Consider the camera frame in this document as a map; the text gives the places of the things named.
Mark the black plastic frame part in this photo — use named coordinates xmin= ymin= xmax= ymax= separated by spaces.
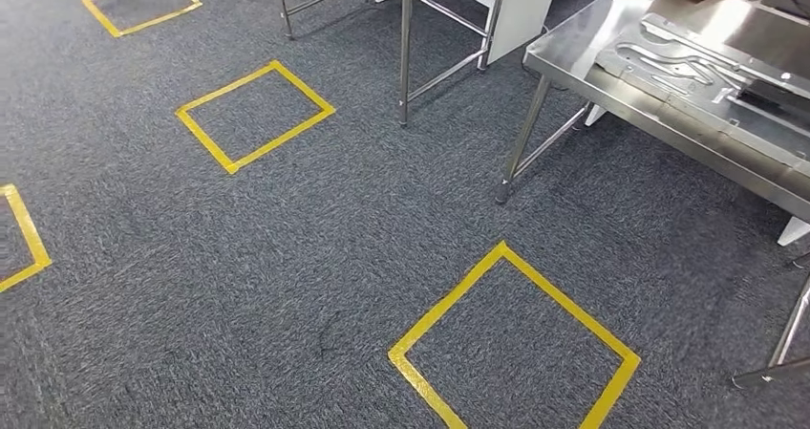
xmin=736 ymin=77 xmax=810 ymax=118

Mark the stainless steel workbench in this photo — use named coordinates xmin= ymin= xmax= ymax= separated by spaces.
xmin=495 ymin=0 xmax=810 ymax=390

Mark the steel side table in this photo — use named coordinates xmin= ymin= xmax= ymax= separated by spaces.
xmin=363 ymin=0 xmax=574 ymax=128

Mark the white board panel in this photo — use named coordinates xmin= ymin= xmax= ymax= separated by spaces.
xmin=373 ymin=0 xmax=564 ymax=67

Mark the stamped sheet metal panel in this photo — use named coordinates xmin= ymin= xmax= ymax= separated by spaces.
xmin=594 ymin=12 xmax=810 ymax=181

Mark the yellow tape floor square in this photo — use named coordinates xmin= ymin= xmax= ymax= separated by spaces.
xmin=0 ymin=183 xmax=53 ymax=294

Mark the steel frame table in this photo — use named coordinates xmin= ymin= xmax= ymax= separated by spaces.
xmin=234 ymin=0 xmax=374 ymax=41

